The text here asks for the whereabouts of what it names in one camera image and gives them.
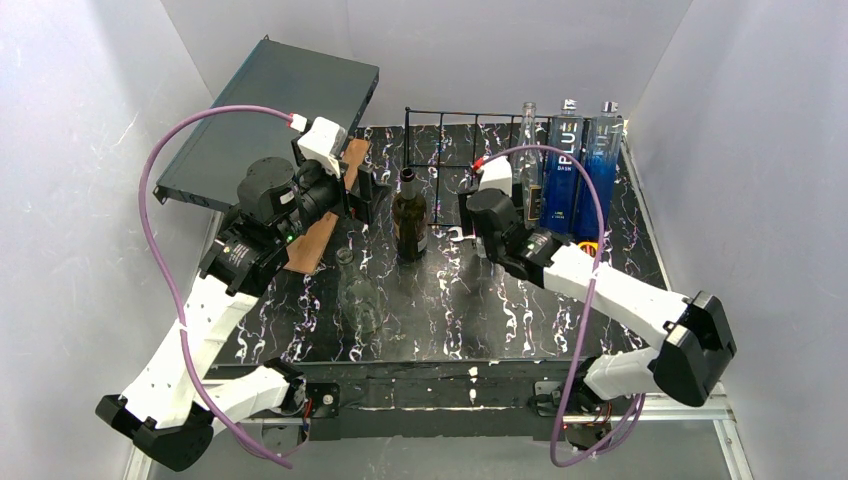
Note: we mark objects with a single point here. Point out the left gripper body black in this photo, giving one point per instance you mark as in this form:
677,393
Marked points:
361,183

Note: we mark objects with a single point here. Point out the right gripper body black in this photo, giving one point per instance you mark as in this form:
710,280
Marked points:
468,216

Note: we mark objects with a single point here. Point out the blue square water bottle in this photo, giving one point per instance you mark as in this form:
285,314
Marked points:
560,177

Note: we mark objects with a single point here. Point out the clear glass bottle green rim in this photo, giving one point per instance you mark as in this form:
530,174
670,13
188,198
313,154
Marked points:
526,162

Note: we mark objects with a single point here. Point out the clear square liquor bottle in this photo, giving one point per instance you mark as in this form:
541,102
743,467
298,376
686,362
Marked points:
532,196

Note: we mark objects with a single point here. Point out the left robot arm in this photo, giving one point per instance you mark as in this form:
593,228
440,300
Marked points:
165,411

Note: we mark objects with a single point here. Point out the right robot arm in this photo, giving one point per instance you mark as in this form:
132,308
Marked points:
689,340

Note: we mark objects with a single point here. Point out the dark green wine bottle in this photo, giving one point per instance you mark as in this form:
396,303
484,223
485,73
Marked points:
409,216

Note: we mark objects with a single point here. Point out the clear glass bottle left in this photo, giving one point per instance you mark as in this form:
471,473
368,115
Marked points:
358,295

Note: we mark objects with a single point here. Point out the silver open-end wrench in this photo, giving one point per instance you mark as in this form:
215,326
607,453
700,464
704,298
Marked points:
456,234

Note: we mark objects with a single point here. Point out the wooden board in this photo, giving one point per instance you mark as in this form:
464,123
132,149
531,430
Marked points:
306,252

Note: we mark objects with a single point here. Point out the yellow tape measure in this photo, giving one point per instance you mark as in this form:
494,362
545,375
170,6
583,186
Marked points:
591,248

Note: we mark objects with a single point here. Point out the dark grey metal box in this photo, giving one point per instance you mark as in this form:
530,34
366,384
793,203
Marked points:
214,158

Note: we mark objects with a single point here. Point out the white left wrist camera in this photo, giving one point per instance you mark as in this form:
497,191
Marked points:
320,140

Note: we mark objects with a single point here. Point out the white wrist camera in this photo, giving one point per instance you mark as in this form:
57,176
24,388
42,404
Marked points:
320,140
494,173

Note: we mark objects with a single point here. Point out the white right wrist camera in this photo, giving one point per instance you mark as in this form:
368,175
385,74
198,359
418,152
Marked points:
494,173

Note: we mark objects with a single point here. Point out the black wire wine rack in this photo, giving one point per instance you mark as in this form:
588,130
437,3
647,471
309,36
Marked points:
445,143

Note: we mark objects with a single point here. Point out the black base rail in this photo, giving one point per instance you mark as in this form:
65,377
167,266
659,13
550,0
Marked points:
428,399

